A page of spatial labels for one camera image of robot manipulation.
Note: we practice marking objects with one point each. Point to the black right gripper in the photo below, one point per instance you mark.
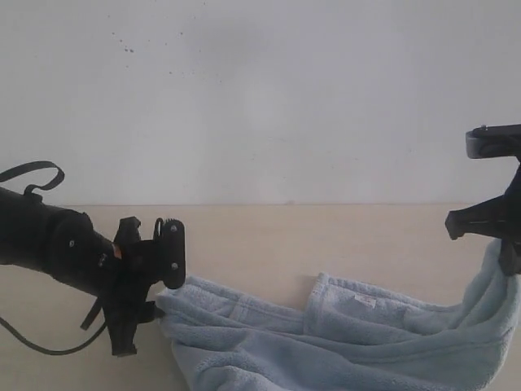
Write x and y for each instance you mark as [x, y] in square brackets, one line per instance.
[497, 218]

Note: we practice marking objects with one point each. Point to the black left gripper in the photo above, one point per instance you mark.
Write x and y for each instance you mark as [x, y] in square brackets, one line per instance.
[141, 263]

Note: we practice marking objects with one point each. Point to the light blue terry towel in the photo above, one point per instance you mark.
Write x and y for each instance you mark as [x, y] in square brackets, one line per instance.
[350, 336]

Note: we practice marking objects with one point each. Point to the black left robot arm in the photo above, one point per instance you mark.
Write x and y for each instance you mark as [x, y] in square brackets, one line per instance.
[58, 242]

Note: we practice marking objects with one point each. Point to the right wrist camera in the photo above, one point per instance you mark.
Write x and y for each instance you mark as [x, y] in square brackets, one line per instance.
[493, 141]

